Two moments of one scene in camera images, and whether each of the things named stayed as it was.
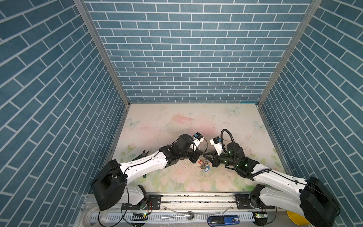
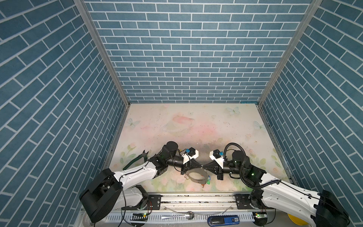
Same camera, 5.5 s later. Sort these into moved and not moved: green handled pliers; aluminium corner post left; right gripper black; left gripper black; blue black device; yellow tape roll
Moved: left gripper black; right gripper black
Not moved: aluminium corner post left; green handled pliers; blue black device; yellow tape roll
